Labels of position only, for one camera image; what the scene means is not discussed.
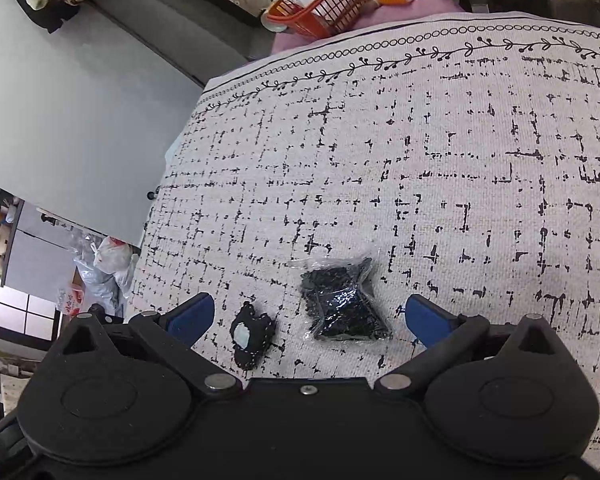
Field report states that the black pouch with white label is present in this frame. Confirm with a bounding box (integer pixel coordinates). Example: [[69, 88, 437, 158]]
[[230, 301, 277, 372]]

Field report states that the white black-patterned blanket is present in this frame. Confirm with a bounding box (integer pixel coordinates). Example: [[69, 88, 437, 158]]
[[125, 10, 600, 476]]

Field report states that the pink bedsheet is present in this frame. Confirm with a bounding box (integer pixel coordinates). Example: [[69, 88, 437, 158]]
[[270, 0, 466, 56]]

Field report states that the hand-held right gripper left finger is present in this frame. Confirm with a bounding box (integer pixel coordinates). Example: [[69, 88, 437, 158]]
[[50, 292, 242, 401]]

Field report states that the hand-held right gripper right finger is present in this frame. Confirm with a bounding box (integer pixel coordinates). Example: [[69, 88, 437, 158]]
[[374, 294, 576, 400]]

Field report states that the grey plastic bag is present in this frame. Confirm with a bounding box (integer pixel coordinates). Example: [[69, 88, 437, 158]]
[[72, 232, 131, 311]]

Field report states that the clear bag of black beads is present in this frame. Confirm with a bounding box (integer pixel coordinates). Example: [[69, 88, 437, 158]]
[[287, 255, 393, 343]]

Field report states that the white plastic bag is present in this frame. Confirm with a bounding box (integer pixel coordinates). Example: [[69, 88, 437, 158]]
[[92, 236, 133, 276]]

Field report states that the grey kitchen cabinet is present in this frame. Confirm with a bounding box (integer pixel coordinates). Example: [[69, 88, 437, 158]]
[[0, 180, 81, 311]]

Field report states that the red and white packet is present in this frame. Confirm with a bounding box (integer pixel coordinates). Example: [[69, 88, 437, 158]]
[[55, 280, 88, 316]]

